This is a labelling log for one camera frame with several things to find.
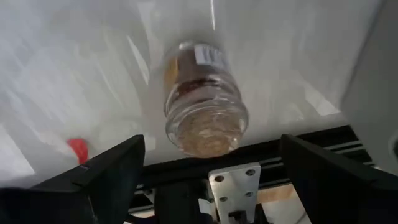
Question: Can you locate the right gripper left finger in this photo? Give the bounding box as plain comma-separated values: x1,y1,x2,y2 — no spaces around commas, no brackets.
32,134,146,224

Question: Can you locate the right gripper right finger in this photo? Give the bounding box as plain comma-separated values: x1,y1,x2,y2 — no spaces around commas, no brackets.
279,134,377,224

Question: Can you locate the silver metal bracket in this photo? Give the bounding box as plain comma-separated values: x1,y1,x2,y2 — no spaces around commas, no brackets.
207,161,262,224

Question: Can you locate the glass spice jar cork lid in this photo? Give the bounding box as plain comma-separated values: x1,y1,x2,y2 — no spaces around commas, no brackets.
162,40,250,159

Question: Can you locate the small red clip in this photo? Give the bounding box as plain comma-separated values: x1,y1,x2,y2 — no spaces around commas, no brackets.
66,138,90,166

